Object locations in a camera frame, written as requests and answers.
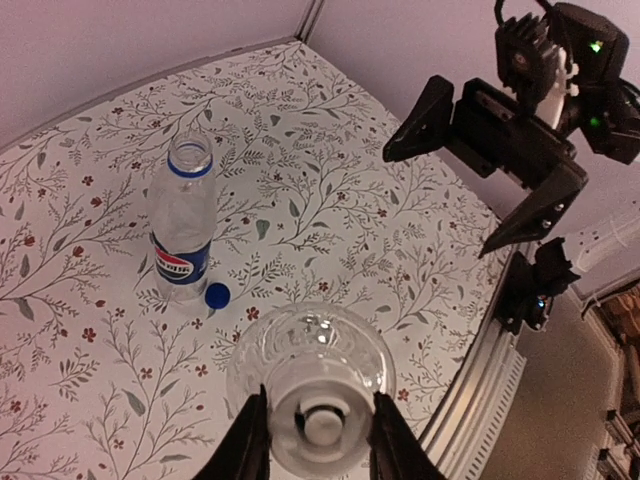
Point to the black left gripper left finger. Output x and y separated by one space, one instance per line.
243 453

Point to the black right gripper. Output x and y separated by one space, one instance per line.
488 133

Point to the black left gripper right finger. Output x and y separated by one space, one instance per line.
395 453

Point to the white bottle cap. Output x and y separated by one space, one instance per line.
319 429

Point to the clear plastic bottle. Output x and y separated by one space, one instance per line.
320 365

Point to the blue bottle cap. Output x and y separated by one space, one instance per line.
217 296

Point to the blue label plastic bottle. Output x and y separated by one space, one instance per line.
182 216

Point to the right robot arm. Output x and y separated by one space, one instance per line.
606 110

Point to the floral patterned table mat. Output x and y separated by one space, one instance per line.
103 379

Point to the aluminium front frame rail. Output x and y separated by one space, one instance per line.
461 434

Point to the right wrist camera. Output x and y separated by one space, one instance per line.
535 63

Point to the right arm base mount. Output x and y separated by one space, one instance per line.
530 287

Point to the right aluminium corner post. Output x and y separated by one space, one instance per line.
309 20

